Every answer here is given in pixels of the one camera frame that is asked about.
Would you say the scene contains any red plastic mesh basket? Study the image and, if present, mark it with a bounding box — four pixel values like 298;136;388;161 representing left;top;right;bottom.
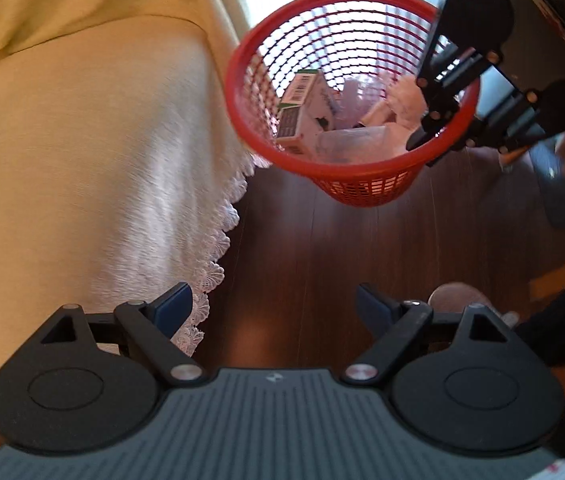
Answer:
224;0;480;207

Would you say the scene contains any clear plastic case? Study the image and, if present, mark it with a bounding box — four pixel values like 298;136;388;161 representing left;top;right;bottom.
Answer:
315;122;412;166

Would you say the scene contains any white box with plant print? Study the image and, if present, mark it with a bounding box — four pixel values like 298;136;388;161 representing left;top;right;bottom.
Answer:
276;70;337;159

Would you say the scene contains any white tissue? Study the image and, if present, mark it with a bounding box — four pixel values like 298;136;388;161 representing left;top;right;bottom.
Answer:
334;78;389;129

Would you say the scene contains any green white medicine box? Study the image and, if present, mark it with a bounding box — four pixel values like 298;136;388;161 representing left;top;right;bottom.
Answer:
276;70;322;146

